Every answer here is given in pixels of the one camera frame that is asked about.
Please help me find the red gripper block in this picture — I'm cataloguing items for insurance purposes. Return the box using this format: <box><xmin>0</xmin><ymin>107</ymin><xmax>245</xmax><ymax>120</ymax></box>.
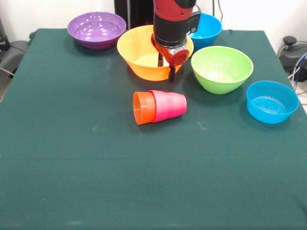
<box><xmin>152</xmin><ymin>33</ymin><xmax>190</xmax><ymax>83</ymax></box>

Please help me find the large orange bowl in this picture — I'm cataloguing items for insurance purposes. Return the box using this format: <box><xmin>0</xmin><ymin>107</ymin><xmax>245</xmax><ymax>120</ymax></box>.
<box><xmin>116</xmin><ymin>24</ymin><xmax>195</xmax><ymax>81</ymax></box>

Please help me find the pink cup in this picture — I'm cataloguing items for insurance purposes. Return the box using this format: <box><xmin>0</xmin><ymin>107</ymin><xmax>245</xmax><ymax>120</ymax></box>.
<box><xmin>148</xmin><ymin>90</ymin><xmax>188</xmax><ymax>124</ymax></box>

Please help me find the orange-red cup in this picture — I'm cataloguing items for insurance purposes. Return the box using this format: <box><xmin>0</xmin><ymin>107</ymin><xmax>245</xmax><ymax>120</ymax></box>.
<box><xmin>132</xmin><ymin>91</ymin><xmax>157</xmax><ymax>126</ymax></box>

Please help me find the large green bowl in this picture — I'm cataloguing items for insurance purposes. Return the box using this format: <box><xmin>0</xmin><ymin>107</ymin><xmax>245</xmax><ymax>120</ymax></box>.
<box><xmin>190</xmin><ymin>46</ymin><xmax>254</xmax><ymax>95</ymax></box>

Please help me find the deep blue bowl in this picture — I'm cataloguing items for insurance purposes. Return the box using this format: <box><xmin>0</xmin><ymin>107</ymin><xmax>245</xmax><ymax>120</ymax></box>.
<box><xmin>186</xmin><ymin>12</ymin><xmax>223</xmax><ymax>51</ymax></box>

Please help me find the purple bowl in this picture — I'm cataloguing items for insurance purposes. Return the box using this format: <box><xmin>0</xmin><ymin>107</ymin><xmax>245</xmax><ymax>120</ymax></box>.
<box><xmin>67</xmin><ymin>11</ymin><xmax>127</xmax><ymax>50</ymax></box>

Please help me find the shallow blue bowl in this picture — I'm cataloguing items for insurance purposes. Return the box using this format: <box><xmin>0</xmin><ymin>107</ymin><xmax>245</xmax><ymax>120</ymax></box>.
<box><xmin>246</xmin><ymin>80</ymin><xmax>300</xmax><ymax>125</ymax></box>

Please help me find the dark green tablecloth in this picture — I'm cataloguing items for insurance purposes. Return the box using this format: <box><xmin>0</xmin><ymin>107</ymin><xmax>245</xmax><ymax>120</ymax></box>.
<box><xmin>0</xmin><ymin>28</ymin><xmax>307</xmax><ymax>230</ymax></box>

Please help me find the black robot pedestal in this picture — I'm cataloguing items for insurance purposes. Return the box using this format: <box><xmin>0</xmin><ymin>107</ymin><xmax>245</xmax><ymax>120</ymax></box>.
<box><xmin>114</xmin><ymin>0</ymin><xmax>155</xmax><ymax>30</ymax></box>

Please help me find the tangle of cables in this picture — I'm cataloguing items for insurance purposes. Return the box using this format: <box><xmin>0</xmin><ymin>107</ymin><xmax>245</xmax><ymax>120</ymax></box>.
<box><xmin>287</xmin><ymin>54</ymin><xmax>307</xmax><ymax>94</ymax></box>

